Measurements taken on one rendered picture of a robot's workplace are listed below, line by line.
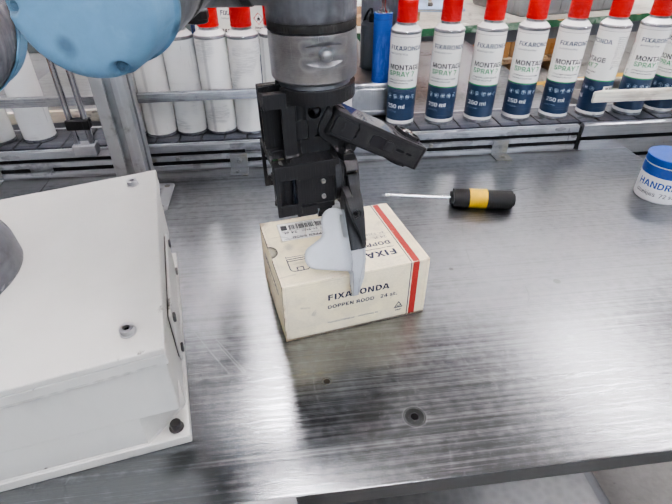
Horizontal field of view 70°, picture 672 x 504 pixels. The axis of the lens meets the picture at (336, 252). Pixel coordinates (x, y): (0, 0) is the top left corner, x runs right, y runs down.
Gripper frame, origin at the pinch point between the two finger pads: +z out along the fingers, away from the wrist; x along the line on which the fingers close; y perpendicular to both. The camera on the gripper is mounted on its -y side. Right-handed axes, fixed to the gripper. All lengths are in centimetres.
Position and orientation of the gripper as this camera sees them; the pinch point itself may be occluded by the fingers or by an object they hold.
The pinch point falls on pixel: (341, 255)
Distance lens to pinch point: 55.0
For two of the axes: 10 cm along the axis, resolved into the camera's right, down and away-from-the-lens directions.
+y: -9.5, 2.0, -2.3
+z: 0.2, 8.1, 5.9
